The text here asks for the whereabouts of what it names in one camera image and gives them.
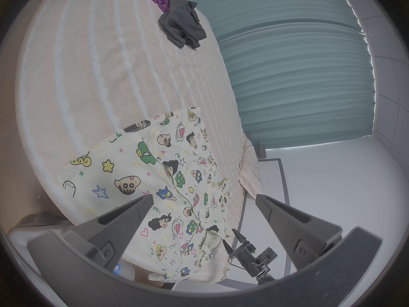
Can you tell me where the white printed pyjama top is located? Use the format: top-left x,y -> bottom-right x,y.
58,107 -> 231,283

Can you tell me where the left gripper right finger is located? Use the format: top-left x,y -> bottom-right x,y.
256,194 -> 343,271

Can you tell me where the blue-green curtain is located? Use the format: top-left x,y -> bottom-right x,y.
220,23 -> 377,150
174,0 -> 363,42

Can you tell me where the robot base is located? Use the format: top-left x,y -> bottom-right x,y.
8,212 -> 135,282

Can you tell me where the bed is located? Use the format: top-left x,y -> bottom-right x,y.
14,0 -> 291,284

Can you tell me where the pale pink striped pillow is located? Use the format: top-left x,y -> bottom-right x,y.
238,136 -> 263,198

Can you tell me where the grey bedside table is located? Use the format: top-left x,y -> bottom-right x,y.
245,132 -> 266,159

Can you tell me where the black shirt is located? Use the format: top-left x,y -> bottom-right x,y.
158,0 -> 207,50

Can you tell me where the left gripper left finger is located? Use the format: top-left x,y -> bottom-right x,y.
65,194 -> 154,271

